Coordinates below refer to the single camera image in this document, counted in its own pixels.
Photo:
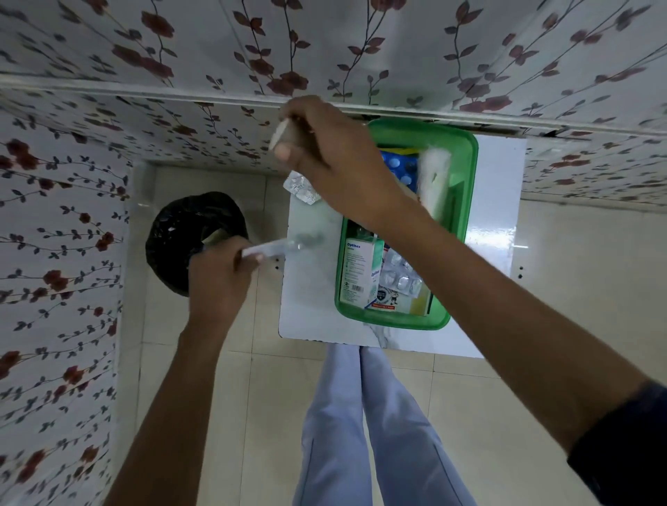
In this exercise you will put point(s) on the person's right hand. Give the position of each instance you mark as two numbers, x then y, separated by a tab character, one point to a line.
341	156

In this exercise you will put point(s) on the person's left hand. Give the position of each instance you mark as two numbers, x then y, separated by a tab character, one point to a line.
216	284

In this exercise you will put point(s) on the person's right thumb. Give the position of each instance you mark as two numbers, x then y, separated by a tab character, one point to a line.
293	156

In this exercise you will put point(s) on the person's left thumb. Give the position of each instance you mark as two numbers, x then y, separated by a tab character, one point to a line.
249	262

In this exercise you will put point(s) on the clear plastic syringe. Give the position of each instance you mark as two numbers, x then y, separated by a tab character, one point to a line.
284	246

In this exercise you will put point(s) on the person's right forearm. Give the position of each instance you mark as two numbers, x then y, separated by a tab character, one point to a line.
500	318

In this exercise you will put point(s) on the person's left forearm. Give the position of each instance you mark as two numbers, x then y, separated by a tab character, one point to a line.
172	417

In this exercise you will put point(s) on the silver blister pack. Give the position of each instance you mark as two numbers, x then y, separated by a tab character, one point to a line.
401	276
301	188

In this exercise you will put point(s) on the beige paper scrap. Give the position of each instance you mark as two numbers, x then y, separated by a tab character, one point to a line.
213	237

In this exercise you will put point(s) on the black bag lined bin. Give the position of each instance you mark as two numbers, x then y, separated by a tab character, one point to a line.
180	245

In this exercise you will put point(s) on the blue blister pack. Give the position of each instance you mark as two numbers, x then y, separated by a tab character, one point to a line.
401	167

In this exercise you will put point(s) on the white green medicine box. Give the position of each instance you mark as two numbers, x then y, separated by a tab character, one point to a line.
359	273

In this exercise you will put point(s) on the white gauze roll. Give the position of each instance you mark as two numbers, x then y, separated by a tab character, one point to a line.
435	182

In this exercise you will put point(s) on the green plastic tray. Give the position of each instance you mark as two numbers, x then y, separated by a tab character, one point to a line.
458	172

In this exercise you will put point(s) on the flat box with red label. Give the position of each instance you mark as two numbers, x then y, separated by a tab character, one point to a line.
411	305

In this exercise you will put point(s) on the person's light blue trousers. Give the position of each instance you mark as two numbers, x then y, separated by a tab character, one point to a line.
375	432

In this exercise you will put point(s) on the person's dark sleeve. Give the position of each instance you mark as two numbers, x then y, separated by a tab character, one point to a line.
625	448

